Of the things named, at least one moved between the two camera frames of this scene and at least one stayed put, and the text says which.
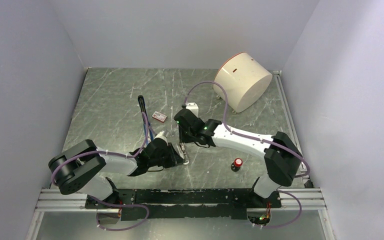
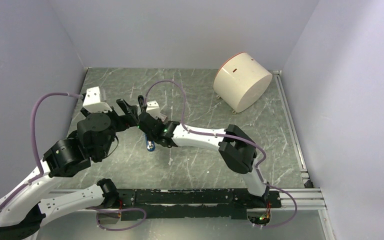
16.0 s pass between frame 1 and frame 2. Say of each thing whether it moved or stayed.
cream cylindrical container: stayed
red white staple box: stayed
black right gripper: moved
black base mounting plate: stayed
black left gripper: moved
